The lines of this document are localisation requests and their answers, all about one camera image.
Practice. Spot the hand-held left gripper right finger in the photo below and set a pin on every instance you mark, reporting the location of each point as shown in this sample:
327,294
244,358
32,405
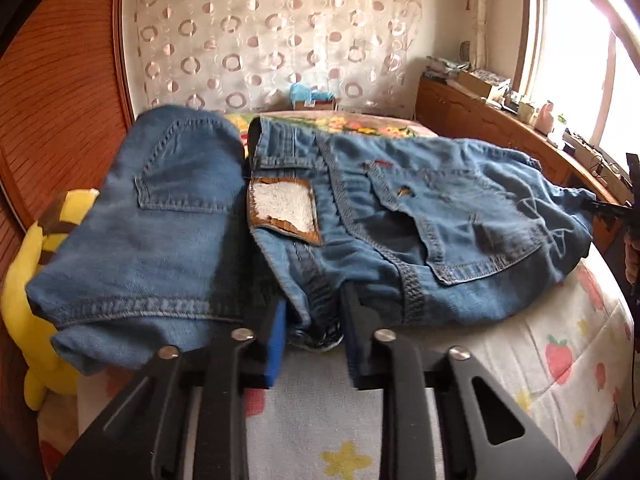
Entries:
356,360

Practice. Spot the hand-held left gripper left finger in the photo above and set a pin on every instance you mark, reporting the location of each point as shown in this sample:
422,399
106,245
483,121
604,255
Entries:
275,345

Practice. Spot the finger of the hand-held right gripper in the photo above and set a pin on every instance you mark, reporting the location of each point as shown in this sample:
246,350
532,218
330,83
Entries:
607,208

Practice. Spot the blue denim pants with patch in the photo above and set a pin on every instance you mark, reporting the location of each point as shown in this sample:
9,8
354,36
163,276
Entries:
375,220

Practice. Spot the folded blue denim pants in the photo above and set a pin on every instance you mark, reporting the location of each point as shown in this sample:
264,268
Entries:
150,235

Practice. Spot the strawberry print bed sheet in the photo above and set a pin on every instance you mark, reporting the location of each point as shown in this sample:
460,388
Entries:
500,350

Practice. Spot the window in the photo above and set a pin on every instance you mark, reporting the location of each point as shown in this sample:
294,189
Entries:
575,60

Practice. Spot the wooden cabinet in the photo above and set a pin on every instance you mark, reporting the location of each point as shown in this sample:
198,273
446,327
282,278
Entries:
475,120

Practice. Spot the open cardboard box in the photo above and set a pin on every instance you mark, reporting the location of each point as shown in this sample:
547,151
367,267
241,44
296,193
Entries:
482,84

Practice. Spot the stack of papers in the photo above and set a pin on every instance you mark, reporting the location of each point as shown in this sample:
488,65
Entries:
445,70

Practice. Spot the floral blanket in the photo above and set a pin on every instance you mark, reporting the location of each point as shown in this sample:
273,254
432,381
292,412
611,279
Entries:
360,125

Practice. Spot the small cardboard box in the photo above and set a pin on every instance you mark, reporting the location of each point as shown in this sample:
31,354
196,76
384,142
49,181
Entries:
320,105

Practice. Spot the yellow plush toy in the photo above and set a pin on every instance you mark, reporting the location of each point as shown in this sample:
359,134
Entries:
25,310

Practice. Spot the blue plush toy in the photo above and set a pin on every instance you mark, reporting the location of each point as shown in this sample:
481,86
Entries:
305,92

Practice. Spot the circle pattern curtain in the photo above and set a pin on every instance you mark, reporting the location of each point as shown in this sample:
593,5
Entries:
275,35

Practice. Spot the wooden headboard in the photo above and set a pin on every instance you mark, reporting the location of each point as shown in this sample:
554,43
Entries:
60,110

